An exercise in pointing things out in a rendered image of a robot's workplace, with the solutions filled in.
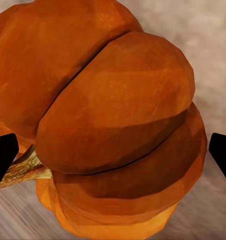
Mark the pumpkin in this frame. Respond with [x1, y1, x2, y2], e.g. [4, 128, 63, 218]
[0, 0, 207, 240]

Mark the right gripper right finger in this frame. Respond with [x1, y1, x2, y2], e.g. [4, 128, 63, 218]
[208, 133, 226, 177]

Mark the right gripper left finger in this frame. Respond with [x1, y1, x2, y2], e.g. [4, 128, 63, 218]
[0, 133, 19, 182]

